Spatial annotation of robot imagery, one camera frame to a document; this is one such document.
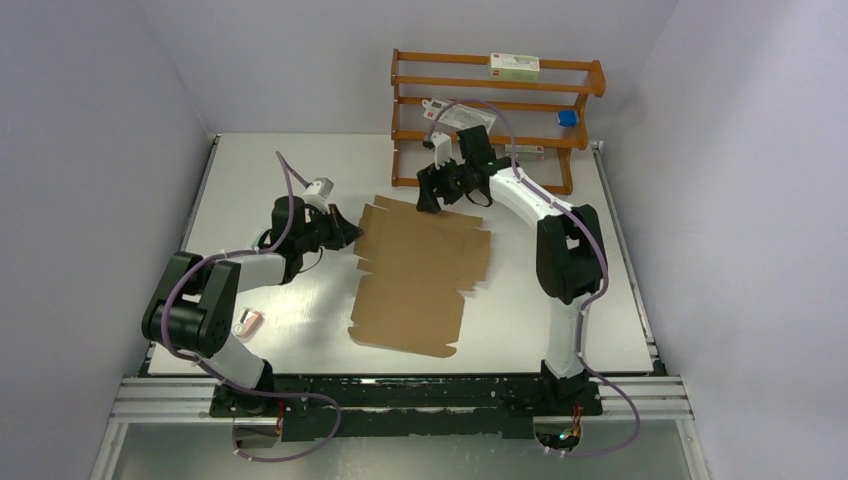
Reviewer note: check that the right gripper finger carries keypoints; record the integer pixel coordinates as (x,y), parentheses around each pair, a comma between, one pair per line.
(443,189)
(427,201)

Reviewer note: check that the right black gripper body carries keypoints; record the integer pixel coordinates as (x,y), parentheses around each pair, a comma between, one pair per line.
(462,179)

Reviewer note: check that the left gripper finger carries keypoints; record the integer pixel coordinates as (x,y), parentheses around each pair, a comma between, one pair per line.
(340,224)
(342,237)

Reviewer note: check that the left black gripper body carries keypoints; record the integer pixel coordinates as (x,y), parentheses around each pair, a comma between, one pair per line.
(320,231)

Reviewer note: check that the brown cardboard box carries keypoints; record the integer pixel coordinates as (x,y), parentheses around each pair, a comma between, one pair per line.
(416,269)

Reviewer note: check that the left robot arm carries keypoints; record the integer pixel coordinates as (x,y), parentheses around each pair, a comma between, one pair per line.
(192,308)

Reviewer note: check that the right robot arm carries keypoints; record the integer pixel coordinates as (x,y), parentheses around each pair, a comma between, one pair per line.
(570,261)

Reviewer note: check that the white box lower shelf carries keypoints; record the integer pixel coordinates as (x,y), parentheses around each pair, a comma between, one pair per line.
(525,153)

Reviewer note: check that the white green box top shelf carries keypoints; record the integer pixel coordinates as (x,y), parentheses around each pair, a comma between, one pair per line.
(514,67)

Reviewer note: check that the white flat package middle shelf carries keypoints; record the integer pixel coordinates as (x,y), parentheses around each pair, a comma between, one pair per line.
(458,116)

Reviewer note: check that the orange wooden shelf rack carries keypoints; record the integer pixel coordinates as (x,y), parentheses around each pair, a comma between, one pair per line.
(529,108)

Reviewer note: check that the pink white small object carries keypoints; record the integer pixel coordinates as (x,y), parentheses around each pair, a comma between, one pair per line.
(247,323)

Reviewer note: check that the blue small cube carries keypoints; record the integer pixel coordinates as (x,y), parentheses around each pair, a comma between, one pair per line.
(568,118)

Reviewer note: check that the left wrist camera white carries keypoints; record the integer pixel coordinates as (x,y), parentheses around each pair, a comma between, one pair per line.
(317,192)

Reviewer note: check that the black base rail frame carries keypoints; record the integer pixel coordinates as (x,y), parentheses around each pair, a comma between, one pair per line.
(511,406)

